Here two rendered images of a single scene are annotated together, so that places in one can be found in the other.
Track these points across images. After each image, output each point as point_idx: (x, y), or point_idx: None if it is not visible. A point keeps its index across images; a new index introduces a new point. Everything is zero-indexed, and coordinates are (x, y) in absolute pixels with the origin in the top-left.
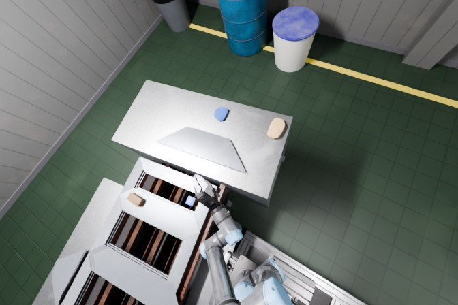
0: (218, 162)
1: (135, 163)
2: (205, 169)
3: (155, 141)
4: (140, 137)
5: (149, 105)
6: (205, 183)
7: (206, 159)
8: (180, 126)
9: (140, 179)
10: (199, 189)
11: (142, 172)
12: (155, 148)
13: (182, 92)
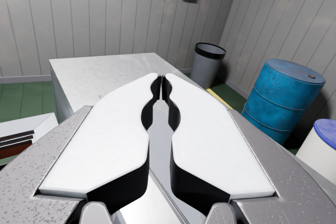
0: (187, 216)
1: (37, 115)
2: (139, 209)
3: (99, 95)
4: (85, 79)
5: (135, 66)
6: (240, 151)
7: (161, 187)
8: (154, 106)
9: (10, 139)
10: (108, 161)
11: (27, 132)
12: (87, 101)
13: (188, 81)
